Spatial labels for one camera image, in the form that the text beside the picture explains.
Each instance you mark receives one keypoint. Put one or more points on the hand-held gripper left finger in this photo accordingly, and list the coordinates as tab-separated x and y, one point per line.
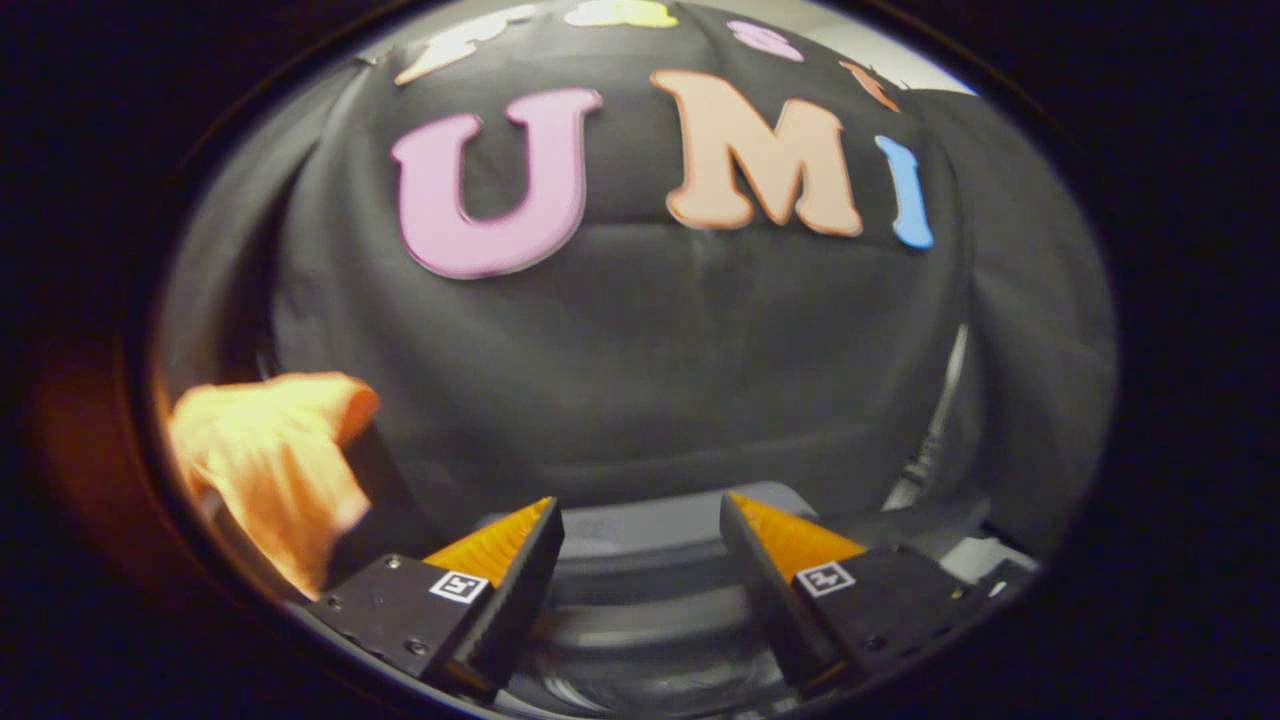
525	590

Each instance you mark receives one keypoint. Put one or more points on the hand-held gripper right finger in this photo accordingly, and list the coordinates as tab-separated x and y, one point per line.
765	590

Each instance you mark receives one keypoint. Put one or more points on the grey washing machine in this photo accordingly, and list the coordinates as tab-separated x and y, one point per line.
650	620

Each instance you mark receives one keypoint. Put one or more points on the thin black stand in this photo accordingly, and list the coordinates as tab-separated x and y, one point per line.
935	420

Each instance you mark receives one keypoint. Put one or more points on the black backdrop cloth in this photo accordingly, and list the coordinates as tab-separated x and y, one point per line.
650	350

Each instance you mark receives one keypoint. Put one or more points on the orange polo shirt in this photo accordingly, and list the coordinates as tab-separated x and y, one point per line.
270	450

